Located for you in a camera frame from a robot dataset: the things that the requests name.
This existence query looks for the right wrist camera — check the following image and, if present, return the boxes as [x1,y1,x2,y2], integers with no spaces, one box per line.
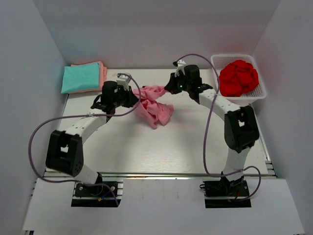
[173,59,187,77]

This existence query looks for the folded teal t shirt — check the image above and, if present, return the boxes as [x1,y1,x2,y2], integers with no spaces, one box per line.
[61,63,100,94]

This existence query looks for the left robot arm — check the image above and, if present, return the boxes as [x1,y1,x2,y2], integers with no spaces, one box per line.
[45,78,139,195]

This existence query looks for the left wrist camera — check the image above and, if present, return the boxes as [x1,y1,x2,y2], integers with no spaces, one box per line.
[116,73,131,91]

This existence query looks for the red crumpled t shirt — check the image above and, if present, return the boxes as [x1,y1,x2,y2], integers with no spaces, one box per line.
[219,60,259,97]

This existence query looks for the pink t shirt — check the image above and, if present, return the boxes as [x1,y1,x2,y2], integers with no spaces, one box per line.
[133,85,174,129]

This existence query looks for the white plastic basket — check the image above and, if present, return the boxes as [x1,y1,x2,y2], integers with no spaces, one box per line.
[211,54,267,106]

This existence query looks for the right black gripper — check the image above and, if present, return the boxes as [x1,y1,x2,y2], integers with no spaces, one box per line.
[166,71,192,94]

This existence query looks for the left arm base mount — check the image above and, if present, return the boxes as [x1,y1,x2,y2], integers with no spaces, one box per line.
[71,181,123,208]

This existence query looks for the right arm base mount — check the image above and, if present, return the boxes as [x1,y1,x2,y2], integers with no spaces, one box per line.
[200,177,251,209]

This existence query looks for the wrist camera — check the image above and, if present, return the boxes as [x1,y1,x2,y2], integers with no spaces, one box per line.
[116,73,131,91]
[173,59,187,77]

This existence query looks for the folded salmon t shirt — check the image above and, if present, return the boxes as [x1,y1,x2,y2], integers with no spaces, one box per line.
[71,61,107,94]

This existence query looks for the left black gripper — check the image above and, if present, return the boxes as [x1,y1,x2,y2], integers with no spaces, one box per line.
[112,85,139,108]

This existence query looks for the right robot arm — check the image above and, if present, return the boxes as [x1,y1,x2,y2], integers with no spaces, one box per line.
[165,60,259,195]

